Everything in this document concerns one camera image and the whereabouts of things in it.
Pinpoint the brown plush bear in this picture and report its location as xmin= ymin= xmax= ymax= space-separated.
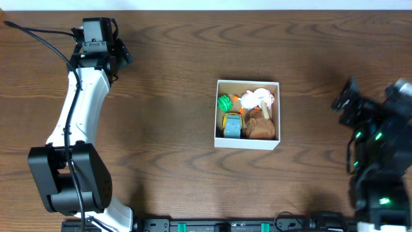
xmin=242 ymin=110 xmax=276 ymax=140

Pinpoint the pink white duck toy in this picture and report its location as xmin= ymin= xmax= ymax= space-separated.
xmin=233 ymin=88 xmax=275 ymax=113

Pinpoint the green round toy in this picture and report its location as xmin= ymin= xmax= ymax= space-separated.
xmin=217 ymin=95 xmax=232 ymax=113

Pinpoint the grey yellow toy car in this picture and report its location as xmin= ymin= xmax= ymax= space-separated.
xmin=222 ymin=113 xmax=243 ymax=139

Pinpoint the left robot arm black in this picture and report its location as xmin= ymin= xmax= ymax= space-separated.
xmin=28 ymin=17 xmax=133 ymax=231

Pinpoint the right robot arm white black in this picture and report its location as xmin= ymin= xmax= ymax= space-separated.
xmin=331 ymin=76 xmax=411 ymax=231

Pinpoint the white cardboard box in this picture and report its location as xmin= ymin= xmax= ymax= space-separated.
xmin=214 ymin=80 xmax=280 ymax=150

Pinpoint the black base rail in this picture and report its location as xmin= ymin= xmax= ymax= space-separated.
xmin=61 ymin=218 xmax=384 ymax=232

